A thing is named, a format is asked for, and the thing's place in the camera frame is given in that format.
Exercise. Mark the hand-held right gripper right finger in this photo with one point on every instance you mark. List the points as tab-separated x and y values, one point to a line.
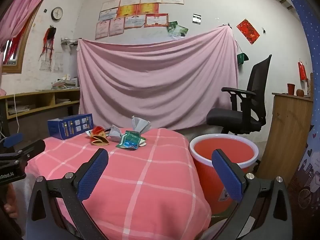
227	175

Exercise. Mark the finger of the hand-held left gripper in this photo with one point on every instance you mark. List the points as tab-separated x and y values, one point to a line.
12	140
30	148

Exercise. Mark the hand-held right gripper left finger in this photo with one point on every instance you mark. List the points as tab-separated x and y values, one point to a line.
93	172

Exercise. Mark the red plastic bin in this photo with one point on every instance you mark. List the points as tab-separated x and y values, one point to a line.
203	175

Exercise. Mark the small grey wrapper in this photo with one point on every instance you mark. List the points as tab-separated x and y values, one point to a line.
115	131

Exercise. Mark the green foil wrapper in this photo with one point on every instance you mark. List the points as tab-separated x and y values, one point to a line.
130	141

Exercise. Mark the grey face mask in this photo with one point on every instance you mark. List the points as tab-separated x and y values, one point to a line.
141	125

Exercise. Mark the person's left hand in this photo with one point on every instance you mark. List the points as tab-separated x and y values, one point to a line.
10	202

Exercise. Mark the pile of papers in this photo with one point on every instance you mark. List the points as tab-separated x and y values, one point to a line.
18	109
63	100

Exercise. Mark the blue cardboard box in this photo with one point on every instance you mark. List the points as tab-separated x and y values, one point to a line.
65	127

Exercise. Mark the pink checked blanket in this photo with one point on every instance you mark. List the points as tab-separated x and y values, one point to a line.
150	180

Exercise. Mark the wooden shelf desk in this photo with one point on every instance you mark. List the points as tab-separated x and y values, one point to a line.
45	92

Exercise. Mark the black office chair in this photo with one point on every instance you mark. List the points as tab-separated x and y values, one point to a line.
232	117

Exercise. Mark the wooden cabinet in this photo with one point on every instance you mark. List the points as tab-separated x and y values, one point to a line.
282	130

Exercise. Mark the stack of books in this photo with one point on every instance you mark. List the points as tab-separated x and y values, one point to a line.
63	83

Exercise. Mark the blue printed curtain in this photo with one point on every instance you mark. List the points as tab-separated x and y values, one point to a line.
314	140

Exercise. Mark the red cup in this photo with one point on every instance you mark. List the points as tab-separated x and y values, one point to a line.
290	89

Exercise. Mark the pink hanging sheet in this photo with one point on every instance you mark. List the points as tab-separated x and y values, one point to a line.
155	80

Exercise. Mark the green hanging bag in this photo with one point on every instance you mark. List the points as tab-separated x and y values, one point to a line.
242	58

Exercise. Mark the red hanging ornament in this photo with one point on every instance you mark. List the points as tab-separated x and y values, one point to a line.
302	71

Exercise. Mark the pink window curtain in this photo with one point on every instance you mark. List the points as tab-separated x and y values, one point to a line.
22	10

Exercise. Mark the green landscape photo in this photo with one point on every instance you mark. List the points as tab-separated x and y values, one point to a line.
171	27
182	31

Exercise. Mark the small black white picture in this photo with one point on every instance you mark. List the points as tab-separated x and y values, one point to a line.
197	19

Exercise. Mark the white paper wall chart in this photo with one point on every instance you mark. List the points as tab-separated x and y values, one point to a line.
46	63

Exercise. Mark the wooden window frame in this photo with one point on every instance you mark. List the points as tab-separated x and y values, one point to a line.
23	52

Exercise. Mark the red ribbon wall decoration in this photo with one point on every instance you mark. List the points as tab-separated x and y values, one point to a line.
48	36

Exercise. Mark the round wall clock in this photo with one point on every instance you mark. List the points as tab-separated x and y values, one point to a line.
57	13

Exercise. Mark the red diamond wall poster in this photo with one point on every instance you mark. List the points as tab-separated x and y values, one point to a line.
248	31

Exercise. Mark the group of wall certificates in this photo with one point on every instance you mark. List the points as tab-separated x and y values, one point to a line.
135	21

